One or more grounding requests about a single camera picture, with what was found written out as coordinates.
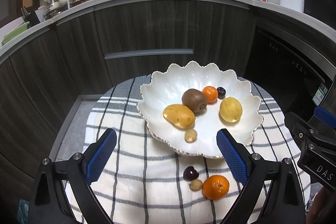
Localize yellow lemon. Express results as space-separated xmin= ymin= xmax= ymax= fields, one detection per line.
xmin=219 ymin=97 xmax=243 ymax=123

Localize large orange mandarin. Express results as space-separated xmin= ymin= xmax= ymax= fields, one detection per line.
xmin=202 ymin=175 xmax=230 ymax=200

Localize small orange mandarin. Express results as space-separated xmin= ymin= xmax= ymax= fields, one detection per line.
xmin=202 ymin=86 xmax=218 ymax=103

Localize brown kiwi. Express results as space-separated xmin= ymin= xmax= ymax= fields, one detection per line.
xmin=182 ymin=89 xmax=208 ymax=113

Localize yellow mango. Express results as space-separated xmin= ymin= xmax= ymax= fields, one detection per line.
xmin=163 ymin=104 xmax=195 ymax=129

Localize dark wood kitchen cabinets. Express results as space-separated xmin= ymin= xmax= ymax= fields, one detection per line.
xmin=0 ymin=0 xmax=336 ymax=188

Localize black dishwasher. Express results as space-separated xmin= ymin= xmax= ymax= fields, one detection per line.
xmin=244 ymin=27 xmax=332 ymax=121

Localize white plaid cloth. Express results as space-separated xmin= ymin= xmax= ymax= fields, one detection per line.
xmin=64 ymin=75 xmax=312 ymax=224

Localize white scalloped ceramic bowl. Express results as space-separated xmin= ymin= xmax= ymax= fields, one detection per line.
xmin=137 ymin=61 xmax=264 ymax=159

